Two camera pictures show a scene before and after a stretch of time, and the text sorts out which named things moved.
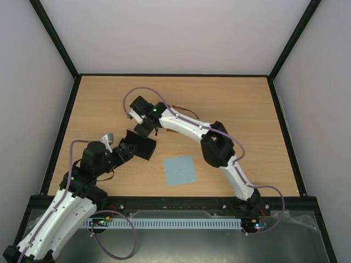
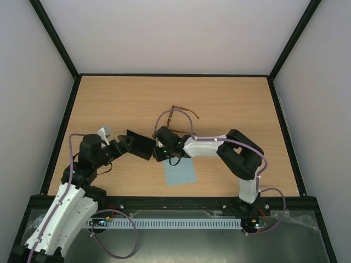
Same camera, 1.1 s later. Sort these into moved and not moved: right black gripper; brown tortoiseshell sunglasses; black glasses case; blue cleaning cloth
Moved: right black gripper
Not moved: brown tortoiseshell sunglasses; blue cleaning cloth; black glasses case
